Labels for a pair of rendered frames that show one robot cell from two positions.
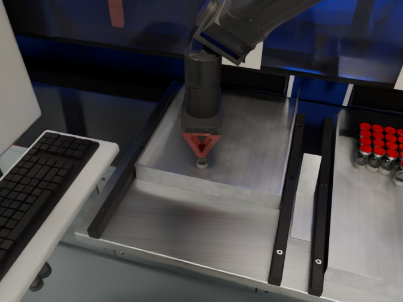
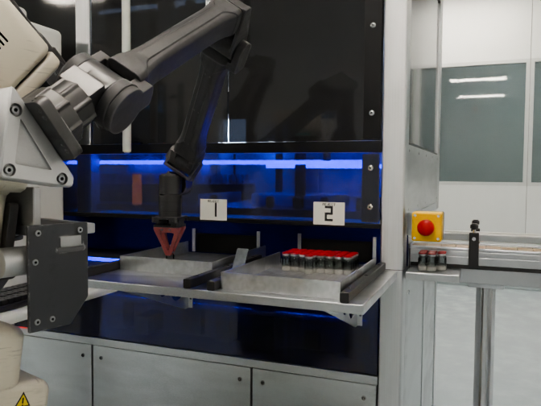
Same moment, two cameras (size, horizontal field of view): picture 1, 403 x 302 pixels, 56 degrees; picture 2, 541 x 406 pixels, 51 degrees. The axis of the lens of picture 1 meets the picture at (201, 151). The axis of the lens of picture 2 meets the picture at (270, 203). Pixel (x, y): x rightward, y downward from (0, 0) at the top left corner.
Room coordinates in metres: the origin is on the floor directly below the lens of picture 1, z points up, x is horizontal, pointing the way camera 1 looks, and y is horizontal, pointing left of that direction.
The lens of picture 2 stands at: (-0.89, -0.38, 1.12)
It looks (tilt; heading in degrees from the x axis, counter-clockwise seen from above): 3 degrees down; 5
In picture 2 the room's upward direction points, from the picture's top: straight up
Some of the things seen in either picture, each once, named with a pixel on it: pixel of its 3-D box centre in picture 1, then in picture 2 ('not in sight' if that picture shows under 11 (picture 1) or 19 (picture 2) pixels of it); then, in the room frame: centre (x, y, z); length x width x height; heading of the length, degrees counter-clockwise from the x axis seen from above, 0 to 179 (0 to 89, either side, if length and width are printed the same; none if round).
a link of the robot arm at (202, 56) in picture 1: (202, 63); (171, 184); (0.52, 0.00, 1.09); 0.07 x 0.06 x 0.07; 177
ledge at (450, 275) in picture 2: not in sight; (434, 272); (0.59, -0.68, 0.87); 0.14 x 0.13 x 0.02; 164
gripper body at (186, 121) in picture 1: (202, 99); (170, 209); (0.51, 0.00, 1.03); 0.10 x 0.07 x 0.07; 178
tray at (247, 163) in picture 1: (227, 127); (198, 256); (0.61, -0.05, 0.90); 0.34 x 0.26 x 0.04; 164
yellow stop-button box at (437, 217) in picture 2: not in sight; (427, 225); (0.56, -0.65, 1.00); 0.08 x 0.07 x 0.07; 164
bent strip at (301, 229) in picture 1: (306, 195); (231, 264); (0.42, -0.17, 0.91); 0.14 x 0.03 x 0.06; 164
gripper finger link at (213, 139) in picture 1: (201, 132); (170, 236); (0.52, 0.00, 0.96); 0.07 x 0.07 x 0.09; 88
